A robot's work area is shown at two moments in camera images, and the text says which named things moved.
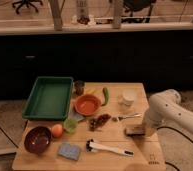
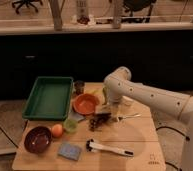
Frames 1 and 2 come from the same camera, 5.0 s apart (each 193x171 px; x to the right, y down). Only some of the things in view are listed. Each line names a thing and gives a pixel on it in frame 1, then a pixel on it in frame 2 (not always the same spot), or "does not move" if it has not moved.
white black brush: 92,145 does not move
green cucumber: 106,94 does not move
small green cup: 70,125 does not move
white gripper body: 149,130 -> 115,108
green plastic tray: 49,99 does not move
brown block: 134,131 -> 103,114
